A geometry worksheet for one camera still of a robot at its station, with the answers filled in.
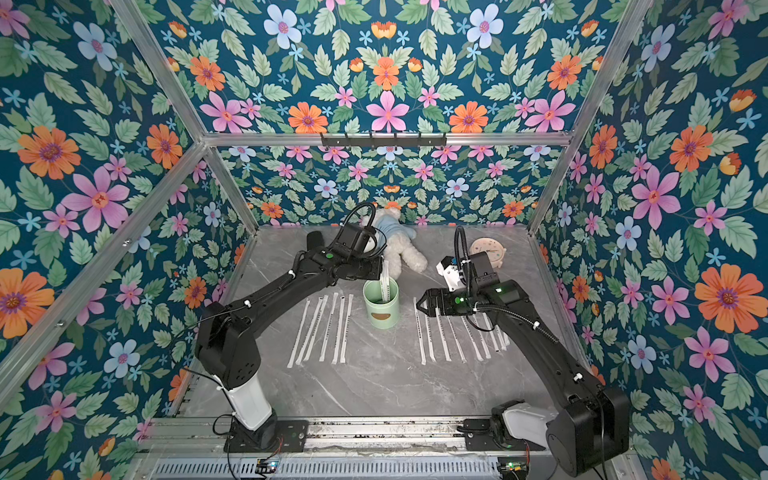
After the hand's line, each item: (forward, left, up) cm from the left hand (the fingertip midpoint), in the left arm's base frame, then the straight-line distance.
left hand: (387, 266), depth 86 cm
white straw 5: (-21, -28, -19) cm, 39 cm away
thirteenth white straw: (-10, +17, -18) cm, 27 cm away
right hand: (-13, -13, +1) cm, 18 cm away
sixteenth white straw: (-11, +29, -17) cm, 36 cm away
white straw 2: (-16, -11, -18) cm, 27 cm away
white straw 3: (-15, -16, -18) cm, 28 cm away
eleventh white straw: (-16, +15, -18) cm, 28 cm away
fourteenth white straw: (-9, +20, -18) cm, 28 cm away
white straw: (-13, -9, -18) cm, 24 cm away
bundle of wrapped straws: (-3, +1, -4) cm, 5 cm away
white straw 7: (-20, -33, -18) cm, 43 cm away
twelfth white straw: (-9, +24, -18) cm, 31 cm away
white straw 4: (-17, -20, -18) cm, 32 cm away
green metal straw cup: (-11, +3, -9) cm, 15 cm away
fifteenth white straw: (-10, +26, -18) cm, 33 cm away
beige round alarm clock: (+16, -38, -13) cm, 43 cm away
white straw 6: (-15, -31, -18) cm, 39 cm away
